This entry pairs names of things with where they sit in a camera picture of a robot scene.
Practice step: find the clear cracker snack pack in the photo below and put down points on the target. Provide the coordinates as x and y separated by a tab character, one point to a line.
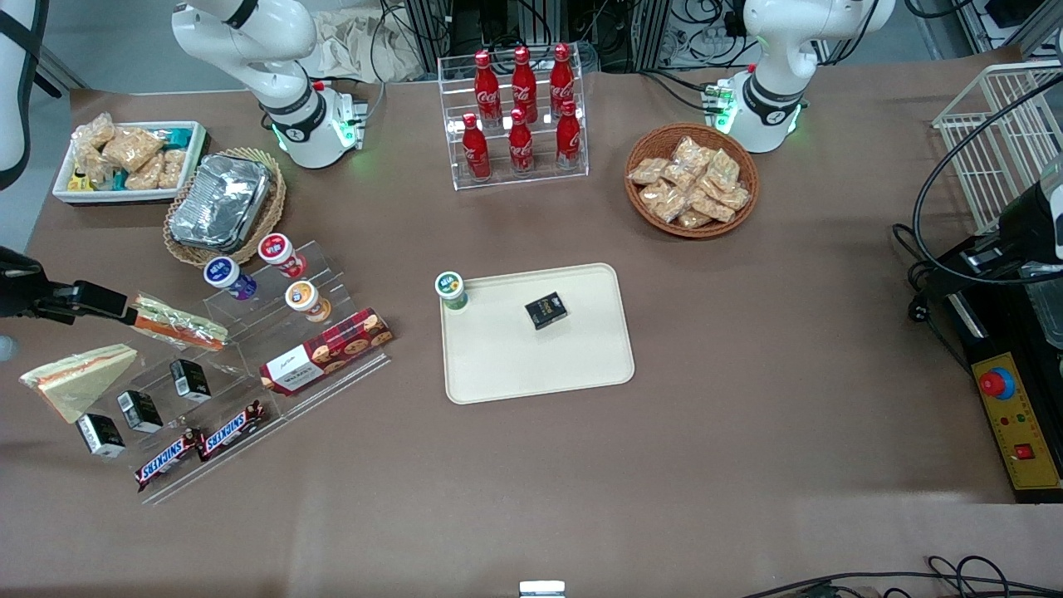
712	205
693	218
148	174
681	176
736	198
93	166
173	169
691	154
664	201
131	148
100	131
724	169
648	171

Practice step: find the foil lidded container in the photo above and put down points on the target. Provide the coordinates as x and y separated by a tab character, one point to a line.
220	203

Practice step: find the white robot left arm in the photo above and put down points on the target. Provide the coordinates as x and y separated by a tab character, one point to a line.
789	50

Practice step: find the snickers bar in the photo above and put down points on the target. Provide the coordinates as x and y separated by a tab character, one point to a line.
166	461
231	430

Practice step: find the long wrapped sandwich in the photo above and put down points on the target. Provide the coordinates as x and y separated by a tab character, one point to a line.
178	325

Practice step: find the round wicker basket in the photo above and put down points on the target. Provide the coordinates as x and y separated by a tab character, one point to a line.
656	141

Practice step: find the small black box gold print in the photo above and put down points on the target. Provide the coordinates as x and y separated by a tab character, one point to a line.
546	311

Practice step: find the teal snack packet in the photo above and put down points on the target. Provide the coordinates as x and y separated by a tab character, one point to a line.
119	179
178	135

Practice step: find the grey rounded container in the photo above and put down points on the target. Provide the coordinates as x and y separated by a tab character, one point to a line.
1050	311

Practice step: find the red cola bottle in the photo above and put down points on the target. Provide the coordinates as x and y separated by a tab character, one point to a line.
568	137
475	151
523	79
561	76
487	83
521	145

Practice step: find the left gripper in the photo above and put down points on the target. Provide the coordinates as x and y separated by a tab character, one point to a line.
1018	226

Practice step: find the triangular sandwich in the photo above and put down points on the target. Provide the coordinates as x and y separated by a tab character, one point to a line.
79	378

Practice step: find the cream plastic tray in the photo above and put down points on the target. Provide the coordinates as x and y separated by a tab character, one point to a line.
515	357

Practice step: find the beige crumpled cloth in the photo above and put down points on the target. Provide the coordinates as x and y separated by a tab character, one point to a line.
349	46

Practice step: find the aluminium equipment rack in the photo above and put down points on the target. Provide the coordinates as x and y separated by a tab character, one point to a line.
465	25

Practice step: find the small black box white label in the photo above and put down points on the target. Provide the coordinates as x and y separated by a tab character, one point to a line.
100	435
139	411
190	380

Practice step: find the red lid cup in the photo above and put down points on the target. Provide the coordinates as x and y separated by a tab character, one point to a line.
276	247

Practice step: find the blue lid cup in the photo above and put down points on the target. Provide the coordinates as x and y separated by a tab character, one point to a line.
222	272

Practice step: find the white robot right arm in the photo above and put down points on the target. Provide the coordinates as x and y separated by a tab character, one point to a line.
274	50

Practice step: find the clear acrylic step stand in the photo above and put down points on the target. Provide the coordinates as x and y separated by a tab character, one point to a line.
266	320
228	378

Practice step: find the orange lid cup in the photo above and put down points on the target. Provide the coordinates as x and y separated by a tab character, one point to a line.
301	295

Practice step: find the clear acrylic bottle rack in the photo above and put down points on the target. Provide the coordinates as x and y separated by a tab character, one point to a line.
544	177

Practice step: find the small white block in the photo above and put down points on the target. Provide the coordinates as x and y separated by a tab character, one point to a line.
541	590

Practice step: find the green lid cup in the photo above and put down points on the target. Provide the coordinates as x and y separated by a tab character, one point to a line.
449	286

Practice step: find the red plaid cookie box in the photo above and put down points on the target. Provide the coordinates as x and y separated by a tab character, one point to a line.
324	353

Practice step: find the white rectangular bin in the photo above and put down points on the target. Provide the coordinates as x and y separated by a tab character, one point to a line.
124	196

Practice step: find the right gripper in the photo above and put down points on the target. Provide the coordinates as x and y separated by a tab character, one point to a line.
18	286

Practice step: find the oval wicker basket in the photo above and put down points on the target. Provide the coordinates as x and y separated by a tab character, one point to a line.
178	241

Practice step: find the yellow snack packet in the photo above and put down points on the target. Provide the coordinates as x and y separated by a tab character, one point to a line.
79	180

